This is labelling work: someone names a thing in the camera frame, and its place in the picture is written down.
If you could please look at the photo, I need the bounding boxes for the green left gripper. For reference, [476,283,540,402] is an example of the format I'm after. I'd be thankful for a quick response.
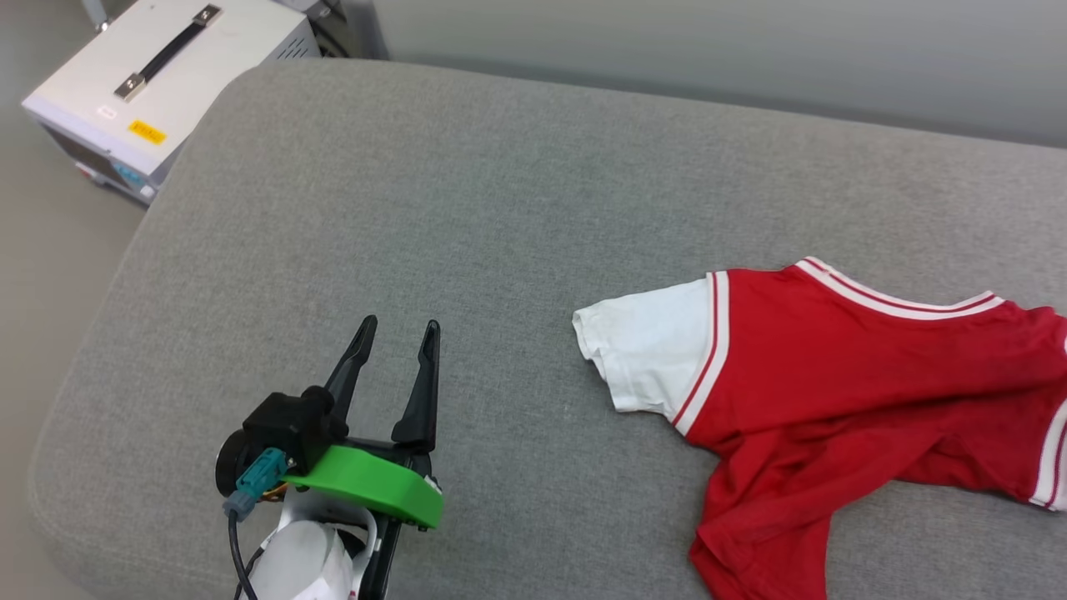
[215,315,444,600]

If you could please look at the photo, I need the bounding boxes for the red and white shirt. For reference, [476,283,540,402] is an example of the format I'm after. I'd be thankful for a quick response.
[573,257,1067,600]

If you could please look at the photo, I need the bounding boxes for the grey partition foot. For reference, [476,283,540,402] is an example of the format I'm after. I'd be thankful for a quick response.
[338,0,390,61]

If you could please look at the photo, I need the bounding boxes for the white partition panel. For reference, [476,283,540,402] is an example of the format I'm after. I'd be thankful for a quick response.
[367,0,1067,151]

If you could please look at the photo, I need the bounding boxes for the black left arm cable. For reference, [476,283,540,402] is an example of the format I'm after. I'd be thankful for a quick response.
[223,447,293,600]

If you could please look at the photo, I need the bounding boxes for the white equipment box with handle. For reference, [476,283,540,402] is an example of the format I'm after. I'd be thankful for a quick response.
[21,0,322,207]

